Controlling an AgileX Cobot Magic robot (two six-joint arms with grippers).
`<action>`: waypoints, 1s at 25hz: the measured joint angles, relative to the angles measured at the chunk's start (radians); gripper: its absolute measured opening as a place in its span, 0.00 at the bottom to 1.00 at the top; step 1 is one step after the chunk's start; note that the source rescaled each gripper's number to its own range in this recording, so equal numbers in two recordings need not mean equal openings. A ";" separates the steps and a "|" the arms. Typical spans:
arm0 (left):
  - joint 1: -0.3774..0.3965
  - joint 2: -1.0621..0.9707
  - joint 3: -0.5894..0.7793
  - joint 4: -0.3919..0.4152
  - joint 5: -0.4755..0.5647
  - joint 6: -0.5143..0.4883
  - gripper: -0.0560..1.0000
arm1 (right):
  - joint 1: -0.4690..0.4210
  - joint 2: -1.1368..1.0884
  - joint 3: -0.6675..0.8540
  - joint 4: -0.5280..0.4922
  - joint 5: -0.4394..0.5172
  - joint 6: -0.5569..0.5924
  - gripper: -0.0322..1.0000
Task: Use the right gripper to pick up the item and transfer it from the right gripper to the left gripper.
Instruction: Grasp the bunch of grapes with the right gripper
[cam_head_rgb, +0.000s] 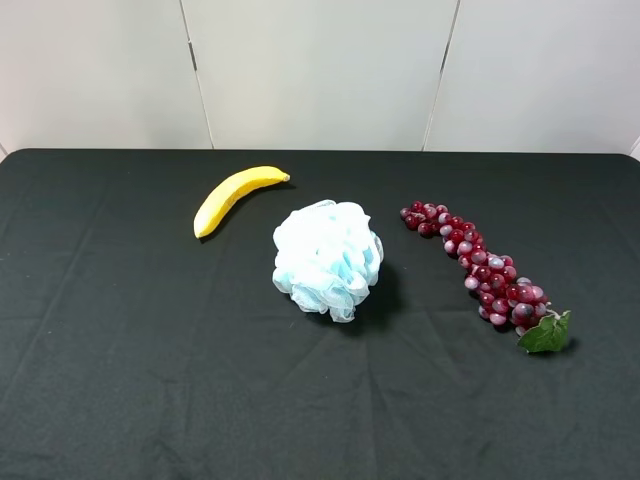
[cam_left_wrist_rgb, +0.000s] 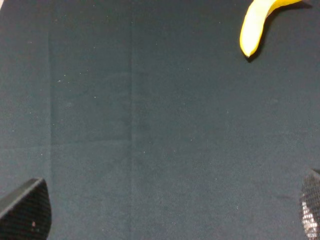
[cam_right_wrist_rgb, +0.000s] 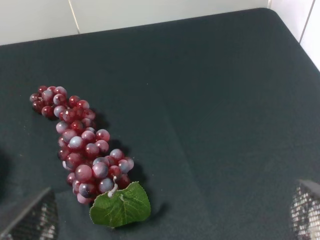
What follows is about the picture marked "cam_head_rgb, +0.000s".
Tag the red plastic grape bunch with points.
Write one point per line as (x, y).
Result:
(506, 299)

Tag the white and blue bath pouf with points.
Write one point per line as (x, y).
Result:
(327, 258)

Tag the yellow banana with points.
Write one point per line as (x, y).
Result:
(224, 196)

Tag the black tablecloth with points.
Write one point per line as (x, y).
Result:
(130, 349)

